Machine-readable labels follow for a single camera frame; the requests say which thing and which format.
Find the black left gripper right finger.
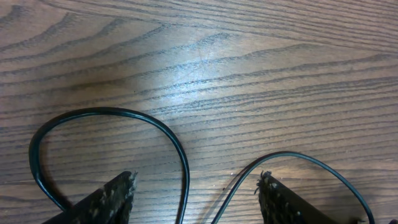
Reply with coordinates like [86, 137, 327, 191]
[257, 171, 336, 224]

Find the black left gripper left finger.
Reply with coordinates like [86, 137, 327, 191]
[43, 171, 137, 224]

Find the black USB cable gray plug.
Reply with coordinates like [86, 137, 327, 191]
[29, 107, 190, 223]

